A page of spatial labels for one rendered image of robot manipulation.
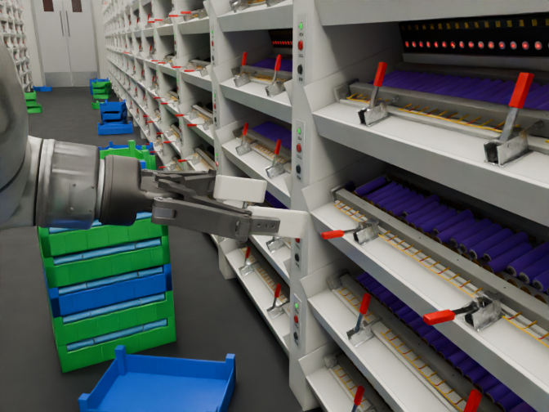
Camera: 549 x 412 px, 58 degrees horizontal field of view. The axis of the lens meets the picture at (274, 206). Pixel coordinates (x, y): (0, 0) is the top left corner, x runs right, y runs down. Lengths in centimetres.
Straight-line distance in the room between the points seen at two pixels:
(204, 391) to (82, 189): 84
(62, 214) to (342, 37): 61
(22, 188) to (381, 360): 61
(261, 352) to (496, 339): 88
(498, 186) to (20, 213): 48
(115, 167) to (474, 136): 41
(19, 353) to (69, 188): 108
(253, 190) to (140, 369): 80
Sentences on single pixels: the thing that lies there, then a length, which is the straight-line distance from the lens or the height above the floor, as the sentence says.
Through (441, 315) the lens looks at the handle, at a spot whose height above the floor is 51.
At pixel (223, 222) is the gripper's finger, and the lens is 49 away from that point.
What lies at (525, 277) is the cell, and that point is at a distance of 67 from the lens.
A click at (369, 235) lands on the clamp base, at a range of 82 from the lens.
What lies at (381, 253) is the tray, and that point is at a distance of 79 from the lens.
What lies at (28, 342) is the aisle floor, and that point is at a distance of 160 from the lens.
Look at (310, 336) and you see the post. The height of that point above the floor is 20.
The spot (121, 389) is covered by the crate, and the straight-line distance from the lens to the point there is 132.
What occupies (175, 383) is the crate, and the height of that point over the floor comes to 0.
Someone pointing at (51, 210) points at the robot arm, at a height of 65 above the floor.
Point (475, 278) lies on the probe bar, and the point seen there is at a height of 52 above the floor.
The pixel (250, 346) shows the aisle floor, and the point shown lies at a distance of 142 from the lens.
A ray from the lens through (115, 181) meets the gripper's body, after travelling 52.
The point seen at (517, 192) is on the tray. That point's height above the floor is 66.
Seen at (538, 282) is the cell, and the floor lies 53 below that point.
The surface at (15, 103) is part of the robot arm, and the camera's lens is 38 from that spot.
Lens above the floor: 80
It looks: 19 degrees down
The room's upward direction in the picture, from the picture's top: straight up
